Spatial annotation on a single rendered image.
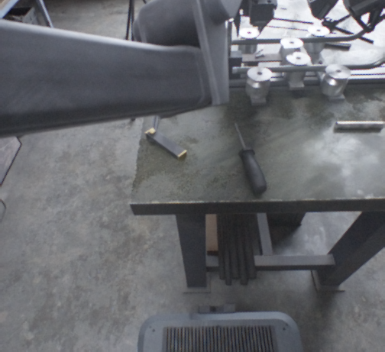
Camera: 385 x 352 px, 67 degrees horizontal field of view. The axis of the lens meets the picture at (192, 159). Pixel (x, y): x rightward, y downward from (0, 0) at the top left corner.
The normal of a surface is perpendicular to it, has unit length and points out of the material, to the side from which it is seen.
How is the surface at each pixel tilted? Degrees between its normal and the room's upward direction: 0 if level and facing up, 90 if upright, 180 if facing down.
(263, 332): 0
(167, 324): 0
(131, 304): 0
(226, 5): 62
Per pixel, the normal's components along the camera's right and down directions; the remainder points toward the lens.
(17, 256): -0.04, -0.64
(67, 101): 0.84, -0.06
